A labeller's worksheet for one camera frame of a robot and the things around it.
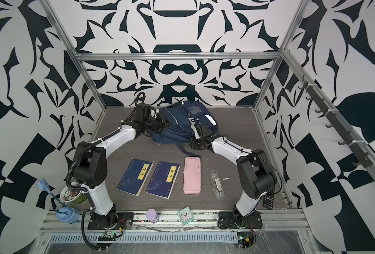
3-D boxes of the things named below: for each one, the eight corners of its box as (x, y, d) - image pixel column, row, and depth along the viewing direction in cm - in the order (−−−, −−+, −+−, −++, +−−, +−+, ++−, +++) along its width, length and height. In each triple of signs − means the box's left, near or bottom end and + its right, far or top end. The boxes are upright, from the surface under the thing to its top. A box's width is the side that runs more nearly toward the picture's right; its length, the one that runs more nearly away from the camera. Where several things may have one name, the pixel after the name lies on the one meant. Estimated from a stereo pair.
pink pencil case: (183, 194, 83) (183, 193, 81) (183, 158, 96) (183, 156, 94) (202, 194, 83) (202, 193, 81) (200, 158, 96) (200, 156, 94)
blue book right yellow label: (145, 192, 84) (144, 190, 82) (158, 161, 95) (158, 159, 93) (169, 199, 82) (168, 198, 80) (180, 167, 93) (179, 165, 91)
